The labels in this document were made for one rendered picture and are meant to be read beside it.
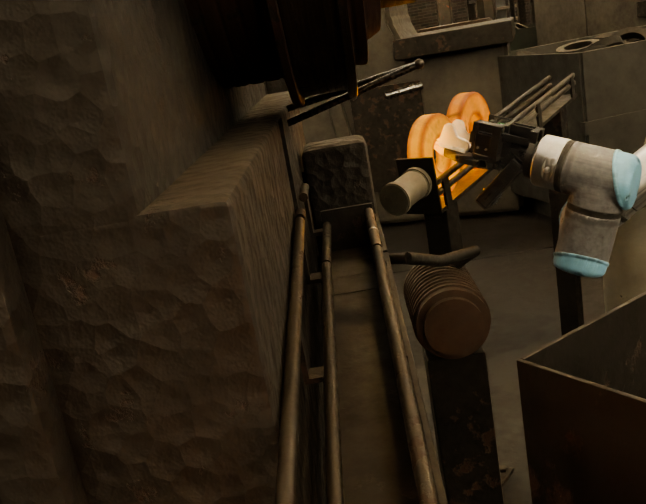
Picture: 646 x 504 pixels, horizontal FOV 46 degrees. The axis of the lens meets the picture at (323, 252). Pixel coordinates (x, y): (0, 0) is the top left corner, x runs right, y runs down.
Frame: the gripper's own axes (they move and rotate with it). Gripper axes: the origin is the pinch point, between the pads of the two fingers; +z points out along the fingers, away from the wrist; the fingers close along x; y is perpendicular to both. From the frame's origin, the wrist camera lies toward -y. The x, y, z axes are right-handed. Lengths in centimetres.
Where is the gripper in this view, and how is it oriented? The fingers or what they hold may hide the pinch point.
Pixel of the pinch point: (434, 145)
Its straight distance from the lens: 145.4
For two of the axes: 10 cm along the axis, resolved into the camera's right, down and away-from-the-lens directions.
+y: 0.6, -9.0, -4.3
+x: -5.7, 3.2, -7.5
